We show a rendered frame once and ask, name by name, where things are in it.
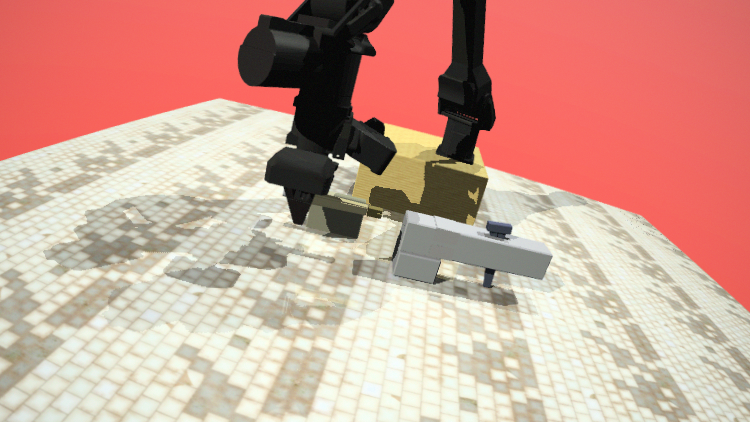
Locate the olive green block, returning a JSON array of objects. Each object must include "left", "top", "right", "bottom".
[{"left": 306, "top": 191, "right": 366, "bottom": 239}]

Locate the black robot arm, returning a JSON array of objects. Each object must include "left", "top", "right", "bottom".
[{"left": 237, "top": 0, "right": 496, "bottom": 175}]

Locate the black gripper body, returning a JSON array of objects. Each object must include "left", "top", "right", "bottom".
[{"left": 264, "top": 87, "right": 353, "bottom": 196}]

